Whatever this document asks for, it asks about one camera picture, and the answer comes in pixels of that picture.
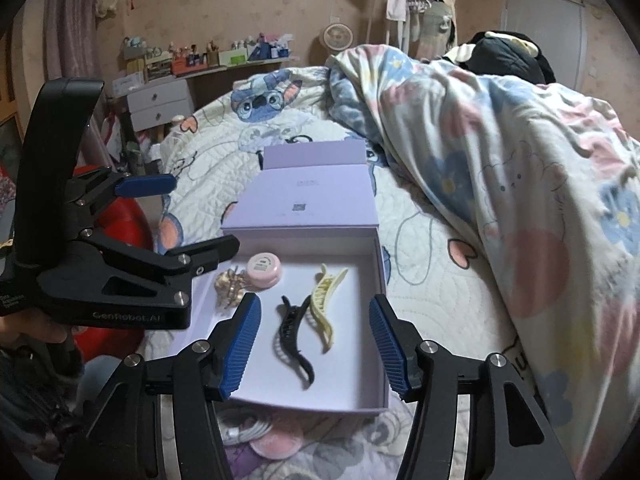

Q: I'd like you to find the black hair claw clip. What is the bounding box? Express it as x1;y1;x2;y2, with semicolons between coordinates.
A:
274;296;316;389

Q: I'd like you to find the clear star hair clip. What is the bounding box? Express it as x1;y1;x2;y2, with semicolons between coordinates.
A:
214;266;253;310

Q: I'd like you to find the pink round compact case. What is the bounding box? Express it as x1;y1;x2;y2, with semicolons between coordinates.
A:
246;252;282;289

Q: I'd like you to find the cream yellow hair claw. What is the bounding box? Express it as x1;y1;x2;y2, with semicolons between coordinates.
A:
310;263;348;353

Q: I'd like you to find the person's left hand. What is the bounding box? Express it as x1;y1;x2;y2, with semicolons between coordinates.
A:
0;309;68;346

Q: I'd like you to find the red chair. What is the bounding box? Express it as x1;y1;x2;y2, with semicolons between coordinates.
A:
71;164;156;363

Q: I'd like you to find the white drawer cabinet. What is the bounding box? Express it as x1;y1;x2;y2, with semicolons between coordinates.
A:
127;79;194;132

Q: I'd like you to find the white round cushion compact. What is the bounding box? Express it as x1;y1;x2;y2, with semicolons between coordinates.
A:
250;427;304;460

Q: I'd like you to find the open lilac gift box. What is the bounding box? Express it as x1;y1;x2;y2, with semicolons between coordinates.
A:
164;138;392;415

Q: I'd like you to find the cluttered desk shelf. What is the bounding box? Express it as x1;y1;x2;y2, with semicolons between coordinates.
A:
112;34;295;98

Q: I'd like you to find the floral duvet blanket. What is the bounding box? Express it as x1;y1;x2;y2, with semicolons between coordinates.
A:
329;44;639;479

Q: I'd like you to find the white standing fan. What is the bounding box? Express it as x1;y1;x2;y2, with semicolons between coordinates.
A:
320;23;354;54

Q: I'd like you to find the black jacket pile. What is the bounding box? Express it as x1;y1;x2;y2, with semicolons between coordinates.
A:
444;30;556;84

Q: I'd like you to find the clothes rack with garments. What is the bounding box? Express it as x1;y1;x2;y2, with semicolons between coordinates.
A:
384;0;458;62

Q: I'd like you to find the white door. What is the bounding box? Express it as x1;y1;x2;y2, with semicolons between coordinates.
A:
462;0;589;94

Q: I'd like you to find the coiled white charging cable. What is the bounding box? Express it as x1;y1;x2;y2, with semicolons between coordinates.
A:
217;406;274;449

